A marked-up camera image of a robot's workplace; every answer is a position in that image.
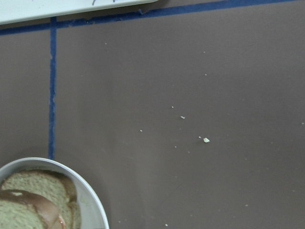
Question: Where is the white round plate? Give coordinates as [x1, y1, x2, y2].
[0, 157, 109, 229]

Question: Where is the bread slice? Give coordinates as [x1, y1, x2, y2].
[0, 190, 62, 229]
[0, 169, 81, 229]

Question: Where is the cream bear tray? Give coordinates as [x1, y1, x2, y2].
[0, 0, 153, 25]

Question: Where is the bread crumb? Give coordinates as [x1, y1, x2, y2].
[203, 138, 210, 143]

